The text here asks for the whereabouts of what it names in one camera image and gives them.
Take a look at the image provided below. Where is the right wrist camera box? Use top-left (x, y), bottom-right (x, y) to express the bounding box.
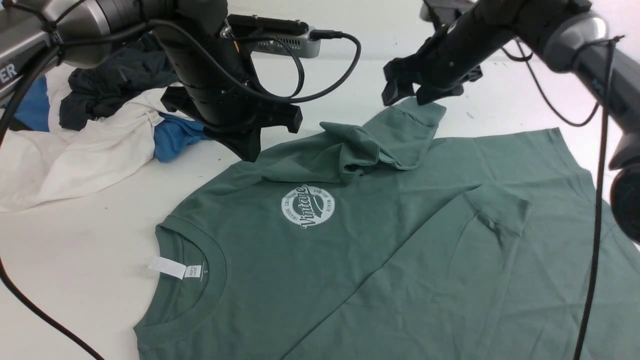
top-left (419, 0), bottom-right (476, 24)

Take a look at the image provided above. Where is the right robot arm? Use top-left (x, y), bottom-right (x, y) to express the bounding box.
top-left (381, 0), bottom-right (640, 242)

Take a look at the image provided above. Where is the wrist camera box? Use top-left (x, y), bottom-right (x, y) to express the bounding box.
top-left (419, 0), bottom-right (476, 24)
top-left (226, 14), bottom-right (322, 59)

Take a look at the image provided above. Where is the green long-sleeved shirt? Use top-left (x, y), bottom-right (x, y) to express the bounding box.
top-left (133, 97), bottom-right (640, 360)

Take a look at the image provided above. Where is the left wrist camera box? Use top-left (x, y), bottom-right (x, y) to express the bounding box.
top-left (226, 14), bottom-right (322, 59)

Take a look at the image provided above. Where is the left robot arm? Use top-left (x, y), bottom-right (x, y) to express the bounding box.
top-left (1, 0), bottom-right (303, 162)

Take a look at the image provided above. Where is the white shirt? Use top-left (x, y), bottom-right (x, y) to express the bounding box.
top-left (0, 64), bottom-right (167, 213)

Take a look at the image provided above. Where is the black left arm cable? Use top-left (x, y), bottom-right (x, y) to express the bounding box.
top-left (0, 20), bottom-right (362, 360)

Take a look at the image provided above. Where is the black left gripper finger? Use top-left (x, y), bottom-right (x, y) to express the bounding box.
top-left (210, 125), bottom-right (263, 163)

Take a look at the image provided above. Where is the blue shirt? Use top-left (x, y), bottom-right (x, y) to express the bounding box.
top-left (9, 76), bottom-right (209, 163)

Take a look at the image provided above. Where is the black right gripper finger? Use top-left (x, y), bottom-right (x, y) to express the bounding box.
top-left (415, 84), bottom-right (463, 106)
top-left (382, 75), bottom-right (415, 107)

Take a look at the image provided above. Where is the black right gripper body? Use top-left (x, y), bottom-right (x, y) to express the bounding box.
top-left (384, 0), bottom-right (526, 95)

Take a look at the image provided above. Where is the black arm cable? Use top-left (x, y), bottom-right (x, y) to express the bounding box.
top-left (500, 35), bottom-right (626, 360)
top-left (0, 20), bottom-right (362, 360)

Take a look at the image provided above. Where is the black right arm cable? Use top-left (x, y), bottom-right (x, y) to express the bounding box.
top-left (500, 35), bottom-right (626, 360)

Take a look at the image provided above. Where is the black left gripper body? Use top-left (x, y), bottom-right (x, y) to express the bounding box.
top-left (153, 0), bottom-right (303, 134)

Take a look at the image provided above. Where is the dark navy shirt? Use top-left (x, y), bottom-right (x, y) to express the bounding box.
top-left (58, 33), bottom-right (179, 132)

